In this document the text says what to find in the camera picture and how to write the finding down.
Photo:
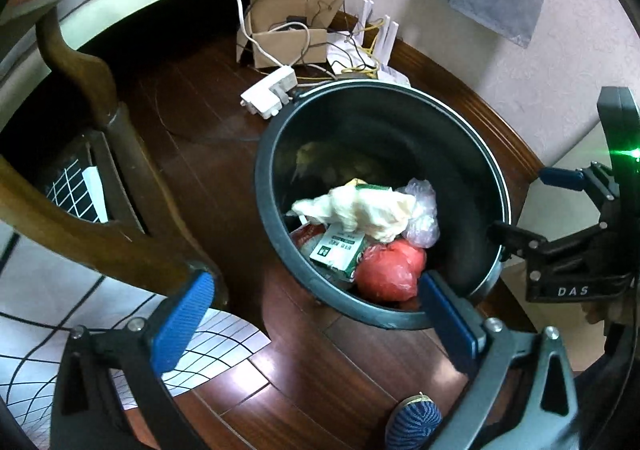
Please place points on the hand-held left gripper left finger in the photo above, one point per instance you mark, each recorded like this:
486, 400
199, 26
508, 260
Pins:
185, 325

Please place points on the white paper sheets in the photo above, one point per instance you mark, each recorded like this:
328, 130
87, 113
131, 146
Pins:
340, 54

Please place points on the clear plastic bag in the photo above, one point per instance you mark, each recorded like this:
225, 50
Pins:
422, 215

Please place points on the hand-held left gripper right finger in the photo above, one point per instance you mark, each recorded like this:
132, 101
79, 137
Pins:
445, 325

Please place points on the white tissue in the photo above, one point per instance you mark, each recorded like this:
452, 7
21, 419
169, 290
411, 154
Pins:
360, 210

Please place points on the white router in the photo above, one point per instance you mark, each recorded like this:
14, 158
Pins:
385, 37

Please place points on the white checkered tablecloth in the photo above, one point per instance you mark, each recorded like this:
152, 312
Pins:
30, 290

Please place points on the black trash bin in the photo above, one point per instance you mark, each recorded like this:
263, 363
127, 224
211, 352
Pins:
380, 129

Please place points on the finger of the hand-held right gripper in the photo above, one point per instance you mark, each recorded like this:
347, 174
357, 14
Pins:
515, 237
560, 177

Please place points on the green and white carton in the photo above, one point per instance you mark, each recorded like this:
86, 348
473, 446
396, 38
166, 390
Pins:
335, 250

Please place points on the wooden chair frame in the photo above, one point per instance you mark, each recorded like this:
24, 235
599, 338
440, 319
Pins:
125, 240

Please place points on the cardboard box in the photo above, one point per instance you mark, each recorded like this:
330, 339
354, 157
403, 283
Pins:
280, 44

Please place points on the blue striped slipper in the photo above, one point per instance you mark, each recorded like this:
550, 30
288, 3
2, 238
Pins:
415, 422

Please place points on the white power strip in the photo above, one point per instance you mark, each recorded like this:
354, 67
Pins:
267, 92

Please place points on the red plastic bag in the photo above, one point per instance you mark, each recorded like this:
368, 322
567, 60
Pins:
390, 270

